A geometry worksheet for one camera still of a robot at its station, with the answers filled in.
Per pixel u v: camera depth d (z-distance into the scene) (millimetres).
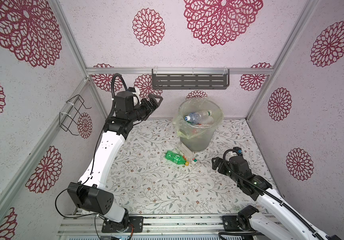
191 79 994
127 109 537
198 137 963
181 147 1025
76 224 750
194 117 890
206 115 948
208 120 928
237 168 584
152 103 615
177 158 920
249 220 627
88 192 397
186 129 827
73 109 786
